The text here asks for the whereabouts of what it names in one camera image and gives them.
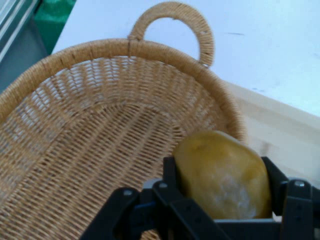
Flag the green plastic sheet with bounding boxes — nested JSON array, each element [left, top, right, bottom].
[[33, 0, 77, 55]]

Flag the grey metal frame rail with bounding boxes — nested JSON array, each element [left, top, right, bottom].
[[0, 0, 50, 94]]

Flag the light wooden board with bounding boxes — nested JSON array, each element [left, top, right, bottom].
[[224, 81, 320, 186]]

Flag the toy bell pepper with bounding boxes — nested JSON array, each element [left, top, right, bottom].
[[173, 129, 273, 221]]

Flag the woven wicker basket with handle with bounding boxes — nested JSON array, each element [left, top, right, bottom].
[[0, 1, 248, 240]]

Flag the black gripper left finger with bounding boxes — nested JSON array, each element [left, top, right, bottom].
[[79, 155, 231, 240]]

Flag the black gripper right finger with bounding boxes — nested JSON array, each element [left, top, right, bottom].
[[261, 156, 320, 240]]

